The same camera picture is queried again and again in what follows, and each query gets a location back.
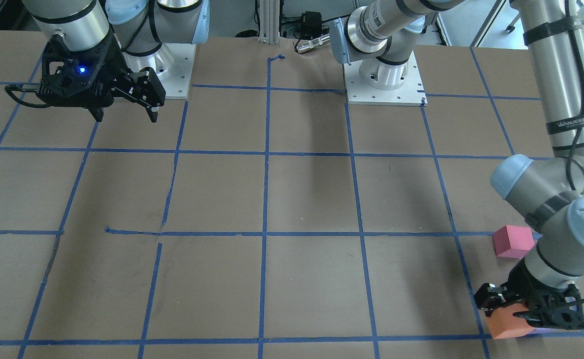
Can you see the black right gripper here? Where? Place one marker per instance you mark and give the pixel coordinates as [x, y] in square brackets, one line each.
[112, 64]

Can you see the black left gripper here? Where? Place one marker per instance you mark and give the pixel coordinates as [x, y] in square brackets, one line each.
[525, 280]

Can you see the orange foam block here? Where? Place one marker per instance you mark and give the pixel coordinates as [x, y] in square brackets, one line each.
[502, 323]

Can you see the purple foam block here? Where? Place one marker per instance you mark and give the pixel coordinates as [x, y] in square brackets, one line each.
[544, 330]

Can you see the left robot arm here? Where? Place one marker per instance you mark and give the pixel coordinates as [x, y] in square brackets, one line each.
[409, 190]

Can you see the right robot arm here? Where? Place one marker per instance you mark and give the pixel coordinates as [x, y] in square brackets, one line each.
[139, 26]

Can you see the pink foam block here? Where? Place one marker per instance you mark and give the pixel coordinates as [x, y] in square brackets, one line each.
[512, 241]

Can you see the brown paper table cover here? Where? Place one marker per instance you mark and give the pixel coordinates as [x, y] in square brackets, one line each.
[196, 237]

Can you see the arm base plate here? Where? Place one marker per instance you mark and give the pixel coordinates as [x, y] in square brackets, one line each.
[371, 82]
[173, 64]

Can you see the aluminium frame post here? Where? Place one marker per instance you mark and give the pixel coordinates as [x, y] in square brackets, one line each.
[269, 15]

